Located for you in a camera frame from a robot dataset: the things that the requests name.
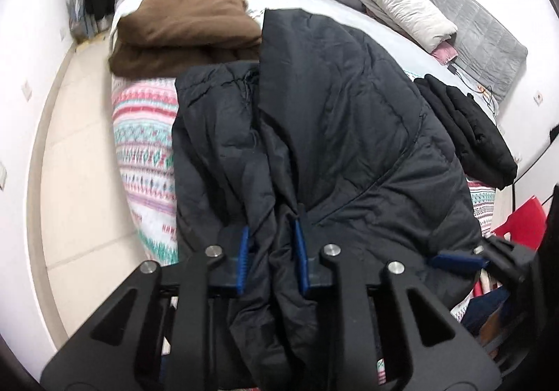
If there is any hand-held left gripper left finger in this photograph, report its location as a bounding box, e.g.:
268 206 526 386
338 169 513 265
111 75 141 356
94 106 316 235
40 225 251 391

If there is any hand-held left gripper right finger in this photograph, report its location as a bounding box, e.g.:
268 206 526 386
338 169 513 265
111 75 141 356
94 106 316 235
292 219 502 391

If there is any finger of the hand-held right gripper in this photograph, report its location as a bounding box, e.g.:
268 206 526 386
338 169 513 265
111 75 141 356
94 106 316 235
428 237 531 286

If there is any black quilted jacket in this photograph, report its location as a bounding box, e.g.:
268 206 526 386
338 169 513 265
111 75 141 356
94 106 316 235
413 74 520 190

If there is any black long down coat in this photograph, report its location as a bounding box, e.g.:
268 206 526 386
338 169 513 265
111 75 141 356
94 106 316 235
172 7 483 391

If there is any person's dark blue clothing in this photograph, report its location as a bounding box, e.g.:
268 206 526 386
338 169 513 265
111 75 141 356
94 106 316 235
460 286 520 335

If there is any red stool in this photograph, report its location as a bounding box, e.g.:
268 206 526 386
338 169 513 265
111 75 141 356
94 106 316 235
493 197 549 250

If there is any small pink pillow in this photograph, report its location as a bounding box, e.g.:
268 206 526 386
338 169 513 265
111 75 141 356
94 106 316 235
430 41 459 64

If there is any grey quilted headboard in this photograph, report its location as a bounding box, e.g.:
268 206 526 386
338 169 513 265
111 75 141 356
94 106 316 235
364 0 529 104

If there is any brown fleece garment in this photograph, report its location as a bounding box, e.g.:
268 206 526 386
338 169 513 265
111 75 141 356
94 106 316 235
108 0 263 80

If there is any bed with grey sheet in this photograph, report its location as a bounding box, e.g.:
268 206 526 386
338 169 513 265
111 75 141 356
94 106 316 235
116 0 433 69

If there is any white pillow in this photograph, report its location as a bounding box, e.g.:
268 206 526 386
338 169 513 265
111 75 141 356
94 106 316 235
345 0 458 52

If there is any blue-grey bag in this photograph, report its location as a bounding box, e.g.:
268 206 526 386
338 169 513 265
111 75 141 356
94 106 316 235
65 0 94 43

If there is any charging cable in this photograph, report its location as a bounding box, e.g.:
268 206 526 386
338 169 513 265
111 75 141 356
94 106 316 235
458 68 499 121

